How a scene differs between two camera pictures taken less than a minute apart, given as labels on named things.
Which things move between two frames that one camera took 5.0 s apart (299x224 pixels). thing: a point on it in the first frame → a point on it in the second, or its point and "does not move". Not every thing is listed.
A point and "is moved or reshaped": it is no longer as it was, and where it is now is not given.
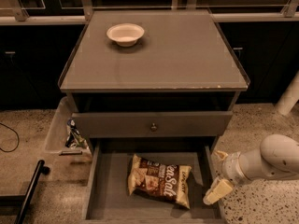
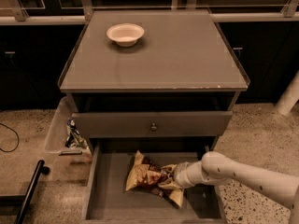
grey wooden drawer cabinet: [151, 93] does not move
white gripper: [231, 168] → [180, 175]
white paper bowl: [125, 35] does not move
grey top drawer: [151, 123] does not move
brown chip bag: [166, 181] is moved or reshaped
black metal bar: [38, 171] does not move
